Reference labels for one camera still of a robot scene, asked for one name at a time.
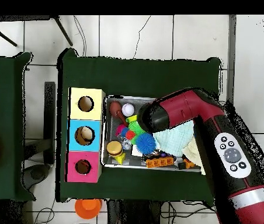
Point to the brown toy bat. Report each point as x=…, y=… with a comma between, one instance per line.
x=122, y=117

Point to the clear plastic packet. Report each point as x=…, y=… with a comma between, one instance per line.
x=125, y=142

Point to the toy hamburger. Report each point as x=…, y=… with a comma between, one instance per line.
x=114, y=148

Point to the mint green muslin cloth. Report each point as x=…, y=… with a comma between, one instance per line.
x=174, y=140

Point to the cream muslin cloth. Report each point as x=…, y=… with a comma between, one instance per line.
x=192, y=151

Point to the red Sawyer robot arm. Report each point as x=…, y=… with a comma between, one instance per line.
x=181, y=109

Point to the wooden box with three holes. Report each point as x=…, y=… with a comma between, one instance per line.
x=85, y=116

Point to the green spiky toy with eyes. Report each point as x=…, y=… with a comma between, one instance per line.
x=135, y=127

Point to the white toy baseball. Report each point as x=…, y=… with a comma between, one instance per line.
x=128, y=109

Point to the brown toy football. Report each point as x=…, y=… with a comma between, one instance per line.
x=114, y=107

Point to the plain blue spiky ball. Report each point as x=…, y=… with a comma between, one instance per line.
x=146, y=143

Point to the yellow toy cheese wedge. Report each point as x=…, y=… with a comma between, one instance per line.
x=120, y=159

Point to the beige round toy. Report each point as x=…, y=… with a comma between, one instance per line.
x=85, y=134

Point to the orange plastic cup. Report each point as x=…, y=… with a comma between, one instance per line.
x=87, y=208

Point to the grey stand base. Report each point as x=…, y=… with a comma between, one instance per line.
x=37, y=175

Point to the black tripod stand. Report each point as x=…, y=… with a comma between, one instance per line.
x=62, y=30

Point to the dark green side table cloth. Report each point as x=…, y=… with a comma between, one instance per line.
x=3, y=70

